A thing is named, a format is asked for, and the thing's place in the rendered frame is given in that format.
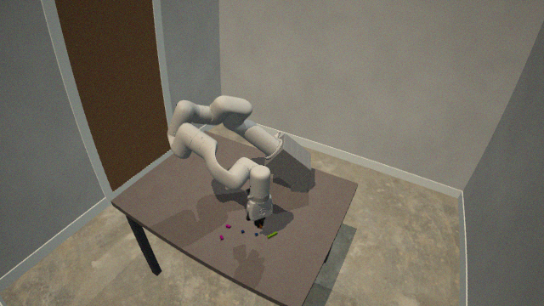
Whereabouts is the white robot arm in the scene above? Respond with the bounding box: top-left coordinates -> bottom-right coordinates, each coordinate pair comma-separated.
167,95 -> 282,203

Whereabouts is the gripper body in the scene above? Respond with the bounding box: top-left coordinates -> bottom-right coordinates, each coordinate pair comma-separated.
246,194 -> 273,221

